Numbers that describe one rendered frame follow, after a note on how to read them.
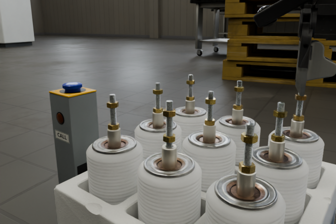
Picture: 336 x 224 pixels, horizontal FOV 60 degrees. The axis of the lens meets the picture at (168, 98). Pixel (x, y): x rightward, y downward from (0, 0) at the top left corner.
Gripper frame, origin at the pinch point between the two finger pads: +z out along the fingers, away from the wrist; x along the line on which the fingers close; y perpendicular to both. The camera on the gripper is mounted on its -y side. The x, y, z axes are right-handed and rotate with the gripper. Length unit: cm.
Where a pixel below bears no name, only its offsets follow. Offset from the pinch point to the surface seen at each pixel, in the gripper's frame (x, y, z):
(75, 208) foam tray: -23.9, -31.5, 18.1
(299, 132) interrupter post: -1.1, 1.0, 8.3
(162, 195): -24.6, -15.8, 11.3
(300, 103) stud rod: -0.5, 0.7, 3.1
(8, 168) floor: 2, -82, 34
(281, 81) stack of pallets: 177, -6, 32
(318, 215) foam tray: -13.4, 4.2, 16.4
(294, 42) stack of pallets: 177, 0, 3
